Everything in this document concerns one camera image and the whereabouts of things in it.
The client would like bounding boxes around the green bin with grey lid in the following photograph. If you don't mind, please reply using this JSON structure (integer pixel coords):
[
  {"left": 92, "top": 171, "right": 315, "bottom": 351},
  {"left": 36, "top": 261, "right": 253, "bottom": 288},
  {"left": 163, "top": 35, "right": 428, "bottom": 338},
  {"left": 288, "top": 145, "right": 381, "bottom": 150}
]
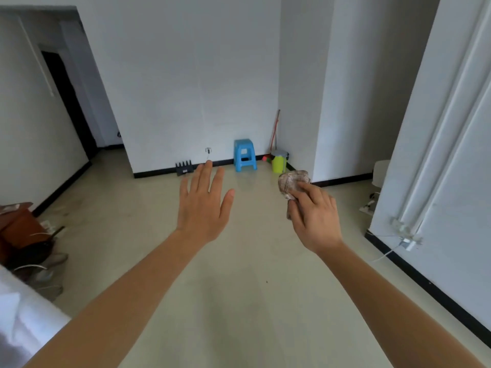
[{"left": 271, "top": 149, "right": 289, "bottom": 174}]

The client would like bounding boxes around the grey rag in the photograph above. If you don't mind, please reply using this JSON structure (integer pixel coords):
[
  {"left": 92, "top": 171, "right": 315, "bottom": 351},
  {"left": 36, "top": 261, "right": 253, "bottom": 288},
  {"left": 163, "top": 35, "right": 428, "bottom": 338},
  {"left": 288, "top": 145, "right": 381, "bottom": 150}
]
[{"left": 277, "top": 169, "right": 311, "bottom": 202}]

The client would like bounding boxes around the white plastic box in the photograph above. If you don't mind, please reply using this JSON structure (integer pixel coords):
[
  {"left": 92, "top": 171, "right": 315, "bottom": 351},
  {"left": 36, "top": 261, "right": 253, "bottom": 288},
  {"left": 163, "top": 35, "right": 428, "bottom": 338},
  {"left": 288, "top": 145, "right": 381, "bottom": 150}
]
[{"left": 372, "top": 159, "right": 391, "bottom": 188}]

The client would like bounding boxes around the black frying pan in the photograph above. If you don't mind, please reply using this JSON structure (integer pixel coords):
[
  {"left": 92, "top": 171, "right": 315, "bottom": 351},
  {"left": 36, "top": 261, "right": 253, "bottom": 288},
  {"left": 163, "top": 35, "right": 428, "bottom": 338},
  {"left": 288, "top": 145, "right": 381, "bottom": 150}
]
[{"left": 7, "top": 225, "right": 66, "bottom": 271}]

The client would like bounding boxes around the red-handled pink broom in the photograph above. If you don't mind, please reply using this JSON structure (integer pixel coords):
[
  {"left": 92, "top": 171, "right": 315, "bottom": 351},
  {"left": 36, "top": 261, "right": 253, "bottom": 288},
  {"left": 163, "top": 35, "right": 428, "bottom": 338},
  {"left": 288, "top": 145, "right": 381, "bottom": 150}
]
[{"left": 262, "top": 109, "right": 281, "bottom": 162}]

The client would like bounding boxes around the person's left forearm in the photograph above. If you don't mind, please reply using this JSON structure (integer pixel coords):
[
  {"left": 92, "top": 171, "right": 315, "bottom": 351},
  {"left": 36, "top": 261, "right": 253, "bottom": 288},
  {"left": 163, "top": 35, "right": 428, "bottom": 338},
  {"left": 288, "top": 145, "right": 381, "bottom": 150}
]
[{"left": 23, "top": 229, "right": 210, "bottom": 368}]

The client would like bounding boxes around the brown wooden stool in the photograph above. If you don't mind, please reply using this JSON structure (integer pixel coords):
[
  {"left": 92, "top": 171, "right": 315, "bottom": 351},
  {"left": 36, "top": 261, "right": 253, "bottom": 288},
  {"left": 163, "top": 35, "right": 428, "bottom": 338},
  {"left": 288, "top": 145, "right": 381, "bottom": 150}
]
[{"left": 0, "top": 202, "right": 49, "bottom": 265}]

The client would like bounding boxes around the blue plastic stool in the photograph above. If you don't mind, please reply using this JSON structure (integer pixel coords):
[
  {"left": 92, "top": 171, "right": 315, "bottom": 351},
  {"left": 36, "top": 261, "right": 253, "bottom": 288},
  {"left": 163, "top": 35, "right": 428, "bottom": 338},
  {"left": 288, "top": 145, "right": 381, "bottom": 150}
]
[{"left": 234, "top": 139, "right": 258, "bottom": 173}]

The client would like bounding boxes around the white surface socket box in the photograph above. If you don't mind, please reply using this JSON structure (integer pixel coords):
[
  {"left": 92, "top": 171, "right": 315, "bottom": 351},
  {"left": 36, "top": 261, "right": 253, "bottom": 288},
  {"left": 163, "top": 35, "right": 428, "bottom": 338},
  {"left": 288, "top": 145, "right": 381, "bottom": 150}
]
[{"left": 400, "top": 235, "right": 422, "bottom": 252}]

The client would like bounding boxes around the black baseboard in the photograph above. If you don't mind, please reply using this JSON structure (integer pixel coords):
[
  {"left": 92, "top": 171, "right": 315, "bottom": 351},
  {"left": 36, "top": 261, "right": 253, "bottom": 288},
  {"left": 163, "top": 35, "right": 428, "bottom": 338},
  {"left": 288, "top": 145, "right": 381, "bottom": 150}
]
[
  {"left": 285, "top": 161, "right": 375, "bottom": 188},
  {"left": 132, "top": 153, "right": 271, "bottom": 179},
  {"left": 364, "top": 229, "right": 491, "bottom": 349}
]

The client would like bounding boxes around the person's left hand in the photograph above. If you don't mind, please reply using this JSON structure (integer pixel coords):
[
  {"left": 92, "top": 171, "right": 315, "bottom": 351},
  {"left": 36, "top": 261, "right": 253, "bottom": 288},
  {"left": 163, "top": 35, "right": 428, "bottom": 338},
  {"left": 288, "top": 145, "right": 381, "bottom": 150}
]
[{"left": 174, "top": 159, "right": 235, "bottom": 244}]

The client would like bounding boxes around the person's right forearm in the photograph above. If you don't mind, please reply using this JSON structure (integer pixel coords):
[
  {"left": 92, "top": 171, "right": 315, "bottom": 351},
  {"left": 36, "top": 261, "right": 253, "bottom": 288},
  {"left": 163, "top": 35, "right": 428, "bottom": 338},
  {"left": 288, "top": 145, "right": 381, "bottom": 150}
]
[{"left": 316, "top": 243, "right": 486, "bottom": 368}]

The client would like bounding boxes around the person's right hand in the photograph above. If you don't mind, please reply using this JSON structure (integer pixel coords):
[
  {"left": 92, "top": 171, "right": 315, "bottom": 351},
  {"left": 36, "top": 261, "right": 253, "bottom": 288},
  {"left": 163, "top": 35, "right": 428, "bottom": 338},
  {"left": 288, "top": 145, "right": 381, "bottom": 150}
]
[{"left": 286, "top": 181, "right": 344, "bottom": 257}]

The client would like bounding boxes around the clear plastic container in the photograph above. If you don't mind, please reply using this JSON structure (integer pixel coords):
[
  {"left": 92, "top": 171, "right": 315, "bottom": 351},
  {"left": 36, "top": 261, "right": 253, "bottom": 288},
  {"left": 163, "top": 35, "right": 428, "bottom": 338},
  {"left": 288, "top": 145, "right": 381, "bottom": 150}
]
[{"left": 13, "top": 252, "right": 70, "bottom": 302}]

